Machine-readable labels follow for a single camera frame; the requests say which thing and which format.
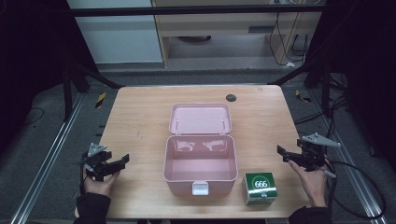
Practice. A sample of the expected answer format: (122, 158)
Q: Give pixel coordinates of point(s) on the person's right hand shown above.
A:
(311, 183)

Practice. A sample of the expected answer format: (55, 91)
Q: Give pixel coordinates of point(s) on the dark curtain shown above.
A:
(367, 62)
(28, 62)

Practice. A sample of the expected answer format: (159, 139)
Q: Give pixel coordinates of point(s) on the pink plastic storage box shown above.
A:
(199, 169)

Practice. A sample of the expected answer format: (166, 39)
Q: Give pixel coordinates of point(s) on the green and white carton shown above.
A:
(260, 188)

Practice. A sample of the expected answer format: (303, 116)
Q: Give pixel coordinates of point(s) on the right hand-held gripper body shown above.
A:
(314, 151)

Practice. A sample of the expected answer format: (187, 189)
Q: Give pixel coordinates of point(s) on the person's left hand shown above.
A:
(101, 183)

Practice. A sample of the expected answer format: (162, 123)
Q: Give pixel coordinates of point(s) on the aluminium floor rail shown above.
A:
(355, 174)
(49, 155)

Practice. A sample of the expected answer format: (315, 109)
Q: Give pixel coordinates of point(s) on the beige wooden desk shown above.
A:
(218, 31)

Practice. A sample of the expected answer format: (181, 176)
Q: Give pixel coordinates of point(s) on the white cabinet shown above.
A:
(121, 37)

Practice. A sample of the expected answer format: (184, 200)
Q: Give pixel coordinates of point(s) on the yellow and black tape strip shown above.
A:
(301, 97)
(100, 100)

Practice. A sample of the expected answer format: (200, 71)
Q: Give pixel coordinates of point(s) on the dark round table grommet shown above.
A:
(231, 98)

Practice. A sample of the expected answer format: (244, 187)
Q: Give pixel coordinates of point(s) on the black horizontal frame bar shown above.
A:
(186, 11)

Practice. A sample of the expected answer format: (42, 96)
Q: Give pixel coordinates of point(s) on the black metal frame stand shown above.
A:
(325, 87)
(67, 93)

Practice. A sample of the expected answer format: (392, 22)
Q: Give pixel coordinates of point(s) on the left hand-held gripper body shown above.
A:
(95, 158)

